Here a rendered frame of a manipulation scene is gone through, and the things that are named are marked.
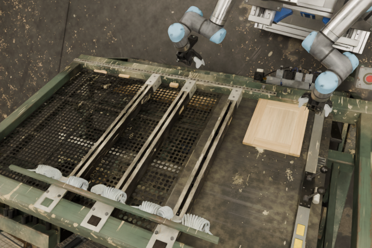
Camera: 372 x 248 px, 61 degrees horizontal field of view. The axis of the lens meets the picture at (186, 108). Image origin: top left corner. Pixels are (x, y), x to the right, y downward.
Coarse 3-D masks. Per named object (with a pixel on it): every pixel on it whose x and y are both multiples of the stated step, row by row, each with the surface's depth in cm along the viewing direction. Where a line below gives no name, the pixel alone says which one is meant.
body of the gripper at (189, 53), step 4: (180, 52) 159; (184, 52) 156; (188, 52) 162; (192, 52) 162; (180, 56) 159; (184, 56) 159; (188, 56) 162; (192, 56) 165; (180, 60) 166; (184, 60) 161; (188, 60) 161; (192, 60) 166; (188, 64) 165
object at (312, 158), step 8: (320, 120) 184; (312, 128) 184; (320, 128) 179; (312, 136) 175; (320, 136) 174; (312, 144) 170; (312, 152) 166; (312, 160) 163; (312, 168) 159; (304, 208) 143; (296, 216) 143; (304, 216) 140; (296, 224) 138; (304, 224) 137; (304, 232) 135; (304, 240) 132
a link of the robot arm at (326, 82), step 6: (324, 72) 120; (330, 72) 119; (318, 78) 119; (324, 78) 119; (330, 78) 118; (336, 78) 118; (318, 84) 119; (324, 84) 118; (330, 84) 117; (336, 84) 117; (318, 90) 122; (324, 90) 119; (330, 90) 119; (318, 96) 126; (324, 96) 124
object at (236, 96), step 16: (240, 96) 206; (224, 112) 192; (224, 128) 183; (208, 144) 174; (208, 160) 165; (192, 176) 159; (192, 192) 152; (160, 208) 129; (176, 208) 146; (160, 224) 123; (160, 240) 131; (176, 240) 139
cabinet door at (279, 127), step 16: (256, 112) 197; (272, 112) 196; (288, 112) 194; (304, 112) 193; (256, 128) 186; (272, 128) 186; (288, 128) 184; (304, 128) 183; (256, 144) 177; (272, 144) 176; (288, 144) 175
